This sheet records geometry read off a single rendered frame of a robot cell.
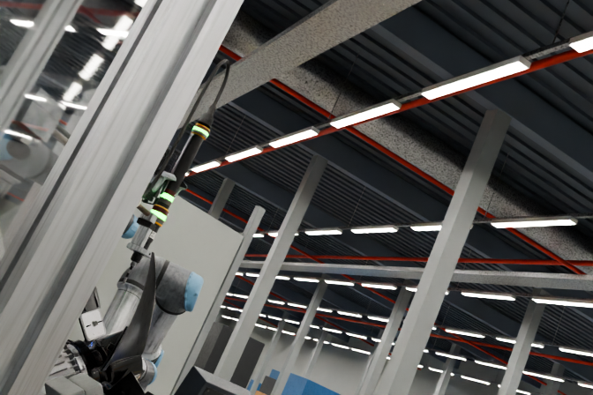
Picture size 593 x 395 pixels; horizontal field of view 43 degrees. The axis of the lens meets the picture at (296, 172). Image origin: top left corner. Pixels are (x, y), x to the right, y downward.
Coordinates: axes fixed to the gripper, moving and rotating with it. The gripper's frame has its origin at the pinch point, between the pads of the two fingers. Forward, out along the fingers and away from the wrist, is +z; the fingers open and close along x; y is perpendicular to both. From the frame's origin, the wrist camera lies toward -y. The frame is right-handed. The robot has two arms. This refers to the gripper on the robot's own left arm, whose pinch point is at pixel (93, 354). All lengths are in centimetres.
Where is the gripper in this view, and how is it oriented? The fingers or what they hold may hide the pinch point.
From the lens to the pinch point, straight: 202.9
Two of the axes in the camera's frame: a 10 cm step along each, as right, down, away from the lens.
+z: -1.6, -3.6, -9.2
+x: -4.9, 8.4, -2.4
